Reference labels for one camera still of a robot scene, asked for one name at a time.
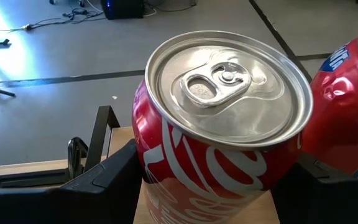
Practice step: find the black speaker box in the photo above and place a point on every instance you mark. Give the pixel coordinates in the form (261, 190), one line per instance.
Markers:
(123, 9)

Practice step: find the red can blue logo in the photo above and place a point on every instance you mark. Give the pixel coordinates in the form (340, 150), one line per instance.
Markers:
(343, 118)

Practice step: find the black frame clamp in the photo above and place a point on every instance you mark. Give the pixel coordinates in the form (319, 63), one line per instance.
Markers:
(70, 158)

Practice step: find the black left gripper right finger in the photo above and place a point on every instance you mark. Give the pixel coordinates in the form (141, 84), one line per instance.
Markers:
(328, 202)

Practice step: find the red Coca-Cola can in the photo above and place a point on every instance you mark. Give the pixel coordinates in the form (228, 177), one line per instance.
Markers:
(228, 102)

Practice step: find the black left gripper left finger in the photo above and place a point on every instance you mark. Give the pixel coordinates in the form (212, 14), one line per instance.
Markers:
(89, 202)

